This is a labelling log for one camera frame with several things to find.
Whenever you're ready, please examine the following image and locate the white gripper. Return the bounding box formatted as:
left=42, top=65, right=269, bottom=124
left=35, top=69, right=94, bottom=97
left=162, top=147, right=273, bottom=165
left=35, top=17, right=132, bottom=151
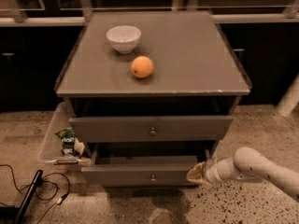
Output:
left=186, top=159, right=227, bottom=185

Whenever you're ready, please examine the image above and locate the grey drawer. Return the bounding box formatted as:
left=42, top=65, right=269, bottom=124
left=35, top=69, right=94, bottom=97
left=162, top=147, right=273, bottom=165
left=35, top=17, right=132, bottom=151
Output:
left=81, top=141, right=214, bottom=187
left=69, top=116, right=233, bottom=143

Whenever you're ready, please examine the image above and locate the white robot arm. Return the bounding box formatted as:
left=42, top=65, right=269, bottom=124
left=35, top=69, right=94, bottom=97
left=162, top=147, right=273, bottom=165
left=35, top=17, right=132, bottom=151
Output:
left=186, top=147, right=299, bottom=202

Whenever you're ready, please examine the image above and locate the grey wooden drawer cabinet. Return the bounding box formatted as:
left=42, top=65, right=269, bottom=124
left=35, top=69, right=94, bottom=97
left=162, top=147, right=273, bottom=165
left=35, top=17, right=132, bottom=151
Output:
left=54, top=10, right=252, bottom=161

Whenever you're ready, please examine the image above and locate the orange fruit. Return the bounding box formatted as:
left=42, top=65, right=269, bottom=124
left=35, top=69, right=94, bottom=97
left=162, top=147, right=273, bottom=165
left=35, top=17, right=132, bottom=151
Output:
left=130, top=56, right=153, bottom=78

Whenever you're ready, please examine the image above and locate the green snack bag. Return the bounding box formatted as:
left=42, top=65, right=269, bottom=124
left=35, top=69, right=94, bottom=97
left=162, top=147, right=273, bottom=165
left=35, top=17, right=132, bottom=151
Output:
left=55, top=127, right=76, bottom=156

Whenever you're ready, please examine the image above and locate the clear plastic storage bin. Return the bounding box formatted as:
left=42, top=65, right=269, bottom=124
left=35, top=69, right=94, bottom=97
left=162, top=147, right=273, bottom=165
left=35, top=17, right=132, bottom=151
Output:
left=39, top=103, right=91, bottom=166

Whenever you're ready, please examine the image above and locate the white ceramic bowl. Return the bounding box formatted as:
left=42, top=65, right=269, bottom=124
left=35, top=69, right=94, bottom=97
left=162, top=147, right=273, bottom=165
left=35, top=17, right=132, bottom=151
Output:
left=106, top=25, right=142, bottom=54

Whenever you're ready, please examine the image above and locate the black bar on floor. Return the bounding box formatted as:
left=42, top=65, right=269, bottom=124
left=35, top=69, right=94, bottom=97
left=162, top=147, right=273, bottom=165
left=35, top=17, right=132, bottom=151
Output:
left=13, top=170, right=43, bottom=224

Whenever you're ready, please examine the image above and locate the white cylindrical post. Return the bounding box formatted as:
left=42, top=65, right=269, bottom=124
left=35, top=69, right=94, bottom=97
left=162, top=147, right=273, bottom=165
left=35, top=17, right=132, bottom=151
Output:
left=277, top=75, right=299, bottom=117

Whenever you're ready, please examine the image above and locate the black cable on floor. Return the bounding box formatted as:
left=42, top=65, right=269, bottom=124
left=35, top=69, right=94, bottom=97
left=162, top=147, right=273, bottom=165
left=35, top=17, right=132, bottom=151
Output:
left=0, top=163, right=72, bottom=224

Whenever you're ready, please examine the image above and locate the metal railing frame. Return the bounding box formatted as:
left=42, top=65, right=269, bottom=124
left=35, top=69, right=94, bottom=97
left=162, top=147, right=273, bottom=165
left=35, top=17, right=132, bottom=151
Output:
left=0, top=0, right=299, bottom=23

